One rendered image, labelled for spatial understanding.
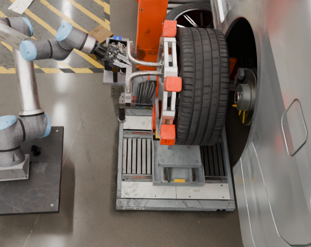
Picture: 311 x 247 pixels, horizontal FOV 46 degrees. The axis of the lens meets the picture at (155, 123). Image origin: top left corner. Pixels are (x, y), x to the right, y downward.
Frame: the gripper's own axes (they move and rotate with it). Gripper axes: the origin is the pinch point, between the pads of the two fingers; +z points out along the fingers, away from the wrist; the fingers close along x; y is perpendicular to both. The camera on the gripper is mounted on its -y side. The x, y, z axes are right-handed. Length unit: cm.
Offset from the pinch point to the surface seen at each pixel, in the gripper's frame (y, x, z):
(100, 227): -56, -98, 43
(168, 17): -87, 64, 43
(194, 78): 21.8, 4.4, 26.9
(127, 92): 2.6, -13.3, 4.7
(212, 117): 23, -9, 44
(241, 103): 11, 6, 65
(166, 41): 3.2, 19.2, 13.5
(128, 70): -8.9, -1.2, 4.3
